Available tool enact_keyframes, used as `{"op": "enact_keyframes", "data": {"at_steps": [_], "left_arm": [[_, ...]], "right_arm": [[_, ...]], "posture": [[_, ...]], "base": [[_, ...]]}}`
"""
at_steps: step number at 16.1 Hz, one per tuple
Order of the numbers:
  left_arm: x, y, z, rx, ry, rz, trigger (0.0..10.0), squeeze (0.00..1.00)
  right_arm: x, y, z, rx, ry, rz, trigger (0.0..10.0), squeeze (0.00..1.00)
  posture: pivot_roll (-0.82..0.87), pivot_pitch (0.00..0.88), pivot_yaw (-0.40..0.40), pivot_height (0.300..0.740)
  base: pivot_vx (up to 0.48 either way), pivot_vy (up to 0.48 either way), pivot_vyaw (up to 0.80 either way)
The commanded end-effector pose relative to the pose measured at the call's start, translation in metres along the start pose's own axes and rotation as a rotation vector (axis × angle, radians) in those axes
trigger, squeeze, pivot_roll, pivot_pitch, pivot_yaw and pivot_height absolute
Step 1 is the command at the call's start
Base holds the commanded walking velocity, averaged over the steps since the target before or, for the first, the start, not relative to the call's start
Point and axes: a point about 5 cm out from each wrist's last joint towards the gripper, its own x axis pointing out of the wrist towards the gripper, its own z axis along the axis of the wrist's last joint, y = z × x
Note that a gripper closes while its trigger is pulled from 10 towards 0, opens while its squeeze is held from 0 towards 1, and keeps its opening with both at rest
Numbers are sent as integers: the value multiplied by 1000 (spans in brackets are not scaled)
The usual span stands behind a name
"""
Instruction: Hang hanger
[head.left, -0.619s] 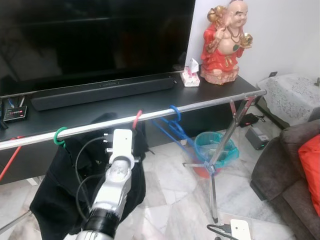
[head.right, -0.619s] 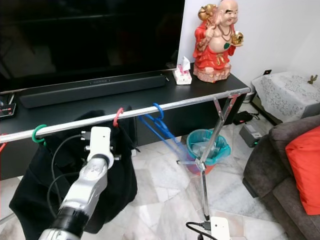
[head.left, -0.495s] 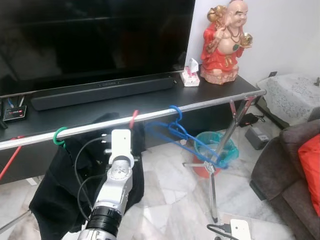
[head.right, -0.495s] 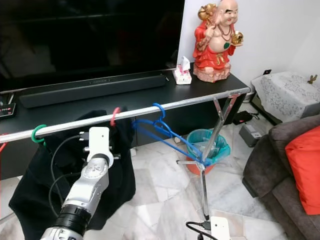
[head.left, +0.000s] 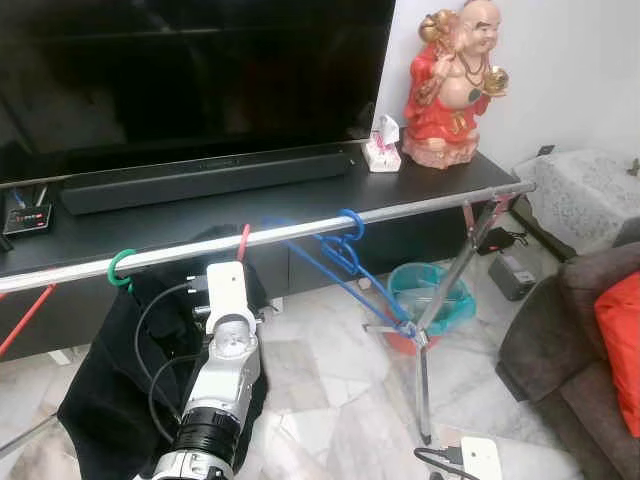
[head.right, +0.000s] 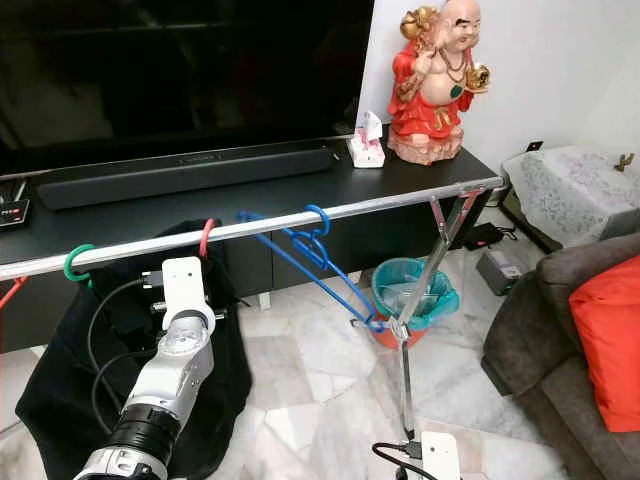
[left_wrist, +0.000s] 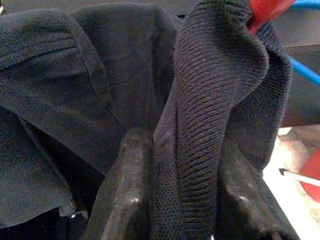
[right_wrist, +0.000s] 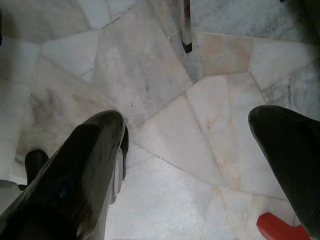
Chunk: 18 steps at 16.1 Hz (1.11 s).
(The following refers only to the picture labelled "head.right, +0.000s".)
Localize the coral pink clothes hanger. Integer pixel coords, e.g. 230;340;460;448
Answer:
200;218;218;259

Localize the red clothes hanger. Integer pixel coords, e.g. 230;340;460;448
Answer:
0;275;29;311

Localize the green clothes hanger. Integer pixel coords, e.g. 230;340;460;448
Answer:
62;243;97;288

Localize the blue clothes hanger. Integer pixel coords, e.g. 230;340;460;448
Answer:
237;204;389;334

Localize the small black set-top box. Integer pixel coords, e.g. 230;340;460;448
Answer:
0;198;30;232

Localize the black soundbar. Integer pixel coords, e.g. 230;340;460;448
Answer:
35;143;344;211

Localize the black flat screen television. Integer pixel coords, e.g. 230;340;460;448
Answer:
0;0;376;178

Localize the white pink tissue pack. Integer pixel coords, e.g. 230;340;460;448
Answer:
347;110;387;169

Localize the silver metal clothes rack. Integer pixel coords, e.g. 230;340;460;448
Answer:
0;176;507;443

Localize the black TV cabinet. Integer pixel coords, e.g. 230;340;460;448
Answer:
0;143;504;353

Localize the teal plastic bin liner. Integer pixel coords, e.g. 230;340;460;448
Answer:
372;257;461;332

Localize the red laughing Buddha statue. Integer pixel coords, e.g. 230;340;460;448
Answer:
387;0;493;166

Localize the flat black device box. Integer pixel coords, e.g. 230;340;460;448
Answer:
460;222;512;252

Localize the grey power adapter box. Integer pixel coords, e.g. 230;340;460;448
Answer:
476;249;524;297

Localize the dark brown fabric sofa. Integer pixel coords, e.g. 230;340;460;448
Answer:
480;232;640;480

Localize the white lace cloth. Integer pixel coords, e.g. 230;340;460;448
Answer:
503;145;640;248

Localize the red cushion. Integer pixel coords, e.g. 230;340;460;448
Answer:
568;254;640;434

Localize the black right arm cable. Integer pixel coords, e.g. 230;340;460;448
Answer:
371;440;441;480

